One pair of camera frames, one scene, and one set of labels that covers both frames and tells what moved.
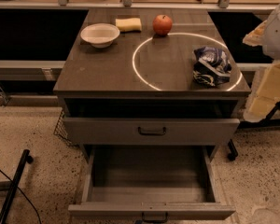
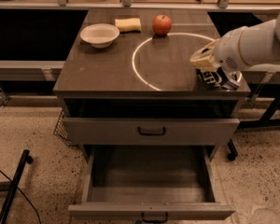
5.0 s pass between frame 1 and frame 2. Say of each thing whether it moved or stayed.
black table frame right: stayed
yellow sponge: stayed
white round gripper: moved
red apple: stayed
